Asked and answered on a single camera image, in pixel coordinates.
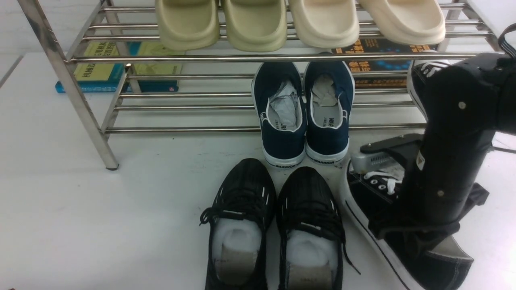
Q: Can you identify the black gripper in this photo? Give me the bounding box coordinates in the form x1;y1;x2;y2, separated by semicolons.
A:
367;183;489;258

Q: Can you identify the black canvas sneaker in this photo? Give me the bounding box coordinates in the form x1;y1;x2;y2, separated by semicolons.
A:
339;162;474;290
406;59;451;121

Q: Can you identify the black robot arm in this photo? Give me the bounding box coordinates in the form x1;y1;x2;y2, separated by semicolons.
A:
366;24;515;257

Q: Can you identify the navy canvas shoe right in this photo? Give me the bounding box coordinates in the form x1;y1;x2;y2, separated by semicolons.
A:
303;60;355;165

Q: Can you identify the navy canvas shoe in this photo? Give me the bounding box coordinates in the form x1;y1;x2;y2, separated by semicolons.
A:
251;62;307;169
303;60;355;165

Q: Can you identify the navy canvas shoe left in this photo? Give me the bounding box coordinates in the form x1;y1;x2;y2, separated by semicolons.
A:
251;62;307;169

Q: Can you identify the stainless steel shoe rack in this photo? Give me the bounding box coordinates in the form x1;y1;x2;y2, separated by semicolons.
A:
18;0;516;171

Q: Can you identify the black mesh sneaker right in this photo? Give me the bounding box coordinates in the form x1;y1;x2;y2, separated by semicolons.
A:
276;167;352;290

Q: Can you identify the black mesh sneaker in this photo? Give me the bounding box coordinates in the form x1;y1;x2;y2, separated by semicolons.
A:
200;158;277;290
276;167;352;290

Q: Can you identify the black and orange book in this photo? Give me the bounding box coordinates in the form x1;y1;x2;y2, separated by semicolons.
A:
331;38;438;89

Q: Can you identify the black mesh sneaker left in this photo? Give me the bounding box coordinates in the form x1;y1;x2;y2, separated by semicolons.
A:
200;158;277;290

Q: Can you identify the cream foam slipper right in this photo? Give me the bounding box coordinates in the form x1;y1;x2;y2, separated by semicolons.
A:
358;0;446;45

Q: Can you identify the cream foam slipper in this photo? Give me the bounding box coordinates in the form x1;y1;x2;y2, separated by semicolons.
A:
358;0;446;45
289;0;360;48

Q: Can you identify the cream foam slipper left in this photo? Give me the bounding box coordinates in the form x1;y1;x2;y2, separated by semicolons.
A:
289;0;360;48

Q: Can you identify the green foam slipper right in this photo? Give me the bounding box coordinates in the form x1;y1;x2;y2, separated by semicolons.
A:
221;0;287;52

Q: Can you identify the green foam slipper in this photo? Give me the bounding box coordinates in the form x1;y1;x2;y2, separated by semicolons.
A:
221;0;287;52
155;0;220;51

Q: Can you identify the green foam slipper left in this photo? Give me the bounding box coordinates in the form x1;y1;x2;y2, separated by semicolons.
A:
155;0;220;51

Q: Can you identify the yellow and blue book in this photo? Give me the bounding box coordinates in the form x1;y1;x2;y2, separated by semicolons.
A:
74;41;185;93

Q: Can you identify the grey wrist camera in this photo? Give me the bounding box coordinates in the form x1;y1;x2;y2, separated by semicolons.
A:
351;152;397;174

